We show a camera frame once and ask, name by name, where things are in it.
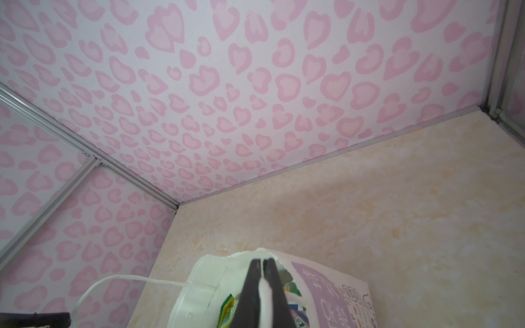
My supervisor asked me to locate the white printed paper bag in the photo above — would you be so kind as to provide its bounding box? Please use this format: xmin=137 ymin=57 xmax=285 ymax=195
xmin=69 ymin=247 xmax=378 ymax=328

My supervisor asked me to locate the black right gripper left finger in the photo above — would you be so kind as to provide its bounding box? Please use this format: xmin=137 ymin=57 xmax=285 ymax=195
xmin=230 ymin=259 xmax=261 ymax=328

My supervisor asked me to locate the purple candy packet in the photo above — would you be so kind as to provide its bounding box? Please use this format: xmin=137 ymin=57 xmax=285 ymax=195
xmin=288 ymin=304 xmax=310 ymax=328

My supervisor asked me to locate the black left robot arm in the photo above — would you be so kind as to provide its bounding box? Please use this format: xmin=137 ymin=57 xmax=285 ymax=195
xmin=1 ymin=312 xmax=72 ymax=328

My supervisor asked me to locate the diagonal aluminium frame bar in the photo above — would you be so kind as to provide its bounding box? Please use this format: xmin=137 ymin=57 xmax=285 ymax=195
xmin=1 ymin=157 xmax=101 ymax=270

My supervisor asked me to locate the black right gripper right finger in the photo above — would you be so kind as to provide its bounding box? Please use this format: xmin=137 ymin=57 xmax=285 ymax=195
xmin=262 ymin=258 xmax=295 ymax=328

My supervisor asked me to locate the green Fox's spring tea packet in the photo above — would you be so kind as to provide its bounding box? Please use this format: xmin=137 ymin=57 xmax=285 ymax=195
xmin=277 ymin=264 xmax=307 ymax=310

